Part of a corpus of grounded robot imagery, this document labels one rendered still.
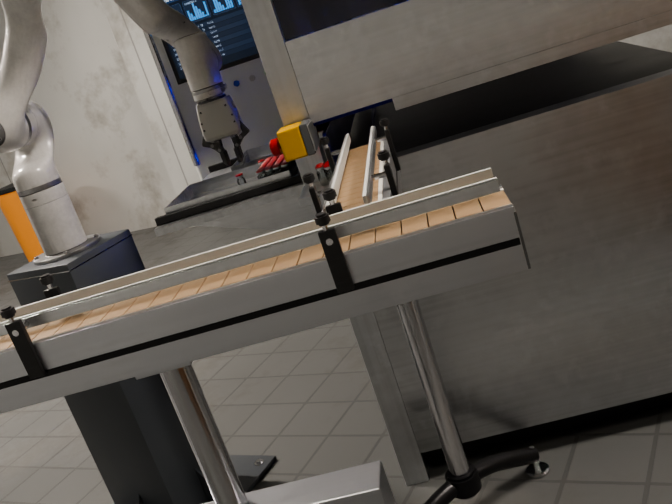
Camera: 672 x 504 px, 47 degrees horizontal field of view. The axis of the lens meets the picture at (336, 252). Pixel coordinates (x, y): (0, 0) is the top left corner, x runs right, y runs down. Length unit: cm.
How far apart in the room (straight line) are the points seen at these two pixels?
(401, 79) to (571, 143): 42
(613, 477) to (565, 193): 70
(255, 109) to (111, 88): 400
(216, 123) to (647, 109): 103
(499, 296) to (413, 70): 59
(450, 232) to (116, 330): 49
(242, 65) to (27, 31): 98
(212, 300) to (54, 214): 116
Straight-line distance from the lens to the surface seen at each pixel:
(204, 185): 227
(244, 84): 291
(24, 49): 216
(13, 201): 701
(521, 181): 191
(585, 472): 212
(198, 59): 200
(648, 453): 215
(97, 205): 740
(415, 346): 178
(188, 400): 124
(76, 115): 719
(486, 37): 185
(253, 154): 257
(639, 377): 215
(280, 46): 185
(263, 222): 203
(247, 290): 110
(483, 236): 106
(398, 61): 184
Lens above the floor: 124
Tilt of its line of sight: 16 degrees down
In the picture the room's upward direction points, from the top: 19 degrees counter-clockwise
